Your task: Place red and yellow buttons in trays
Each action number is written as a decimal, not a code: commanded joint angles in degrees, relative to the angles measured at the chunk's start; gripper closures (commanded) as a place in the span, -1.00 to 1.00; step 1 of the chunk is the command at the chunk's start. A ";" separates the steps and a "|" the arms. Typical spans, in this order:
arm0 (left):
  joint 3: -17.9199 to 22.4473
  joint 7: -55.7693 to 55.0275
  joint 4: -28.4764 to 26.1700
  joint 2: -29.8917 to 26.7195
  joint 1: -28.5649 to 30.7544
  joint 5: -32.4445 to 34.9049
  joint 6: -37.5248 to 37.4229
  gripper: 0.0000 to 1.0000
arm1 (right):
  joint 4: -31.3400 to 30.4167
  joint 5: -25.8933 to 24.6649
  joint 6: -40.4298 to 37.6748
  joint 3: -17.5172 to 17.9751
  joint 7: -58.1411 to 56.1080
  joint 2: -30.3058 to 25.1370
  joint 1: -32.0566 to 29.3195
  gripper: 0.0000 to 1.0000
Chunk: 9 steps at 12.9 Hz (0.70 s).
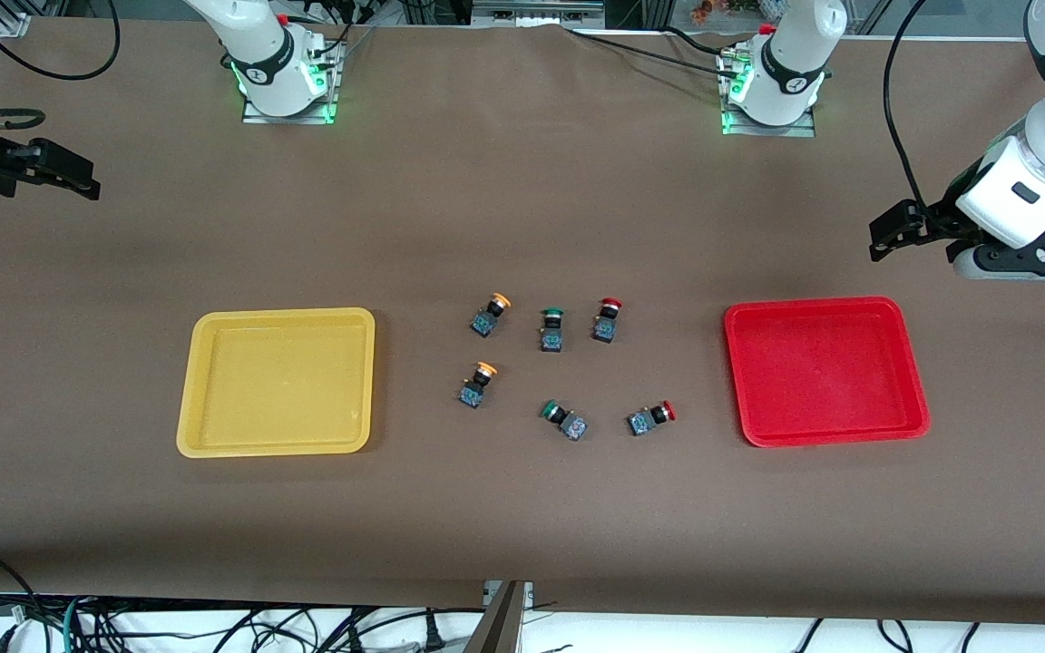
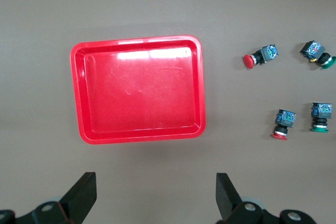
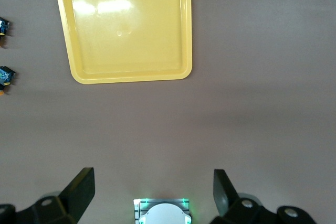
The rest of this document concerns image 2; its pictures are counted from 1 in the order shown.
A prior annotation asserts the red mushroom push button switch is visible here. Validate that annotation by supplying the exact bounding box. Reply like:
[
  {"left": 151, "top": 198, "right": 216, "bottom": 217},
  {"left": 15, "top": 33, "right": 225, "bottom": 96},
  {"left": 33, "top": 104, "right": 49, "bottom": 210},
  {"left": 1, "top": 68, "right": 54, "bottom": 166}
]
[
  {"left": 243, "top": 44, "right": 279, "bottom": 70},
  {"left": 271, "top": 108, "right": 297, "bottom": 141}
]

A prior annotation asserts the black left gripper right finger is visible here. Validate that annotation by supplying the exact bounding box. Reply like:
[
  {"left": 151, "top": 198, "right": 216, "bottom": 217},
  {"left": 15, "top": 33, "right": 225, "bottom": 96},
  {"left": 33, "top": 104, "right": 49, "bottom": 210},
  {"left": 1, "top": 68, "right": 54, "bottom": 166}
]
[{"left": 215, "top": 173, "right": 281, "bottom": 224}]

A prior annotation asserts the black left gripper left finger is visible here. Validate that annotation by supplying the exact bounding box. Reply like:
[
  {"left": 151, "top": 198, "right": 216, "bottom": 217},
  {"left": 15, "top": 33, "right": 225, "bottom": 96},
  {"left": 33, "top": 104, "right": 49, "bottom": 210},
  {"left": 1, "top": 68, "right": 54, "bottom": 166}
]
[{"left": 15, "top": 172, "right": 97, "bottom": 224}]

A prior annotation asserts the brown table cover mat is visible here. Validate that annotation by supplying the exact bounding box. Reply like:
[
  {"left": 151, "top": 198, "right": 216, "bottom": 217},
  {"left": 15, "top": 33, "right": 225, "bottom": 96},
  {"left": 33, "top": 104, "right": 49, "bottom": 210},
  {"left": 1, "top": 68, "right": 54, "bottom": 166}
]
[{"left": 0, "top": 0, "right": 336, "bottom": 224}]

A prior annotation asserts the green mushroom push button switch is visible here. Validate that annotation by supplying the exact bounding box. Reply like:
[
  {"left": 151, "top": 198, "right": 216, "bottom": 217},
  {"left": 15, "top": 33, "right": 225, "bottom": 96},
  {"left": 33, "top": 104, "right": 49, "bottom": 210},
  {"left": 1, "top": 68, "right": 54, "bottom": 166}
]
[
  {"left": 309, "top": 102, "right": 333, "bottom": 133},
  {"left": 299, "top": 39, "right": 336, "bottom": 70}
]

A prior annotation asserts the red plastic tray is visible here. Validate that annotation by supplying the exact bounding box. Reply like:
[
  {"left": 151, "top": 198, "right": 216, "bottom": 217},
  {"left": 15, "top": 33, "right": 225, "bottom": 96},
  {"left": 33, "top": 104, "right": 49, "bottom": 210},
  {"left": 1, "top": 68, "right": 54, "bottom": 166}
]
[{"left": 69, "top": 34, "right": 207, "bottom": 146}]

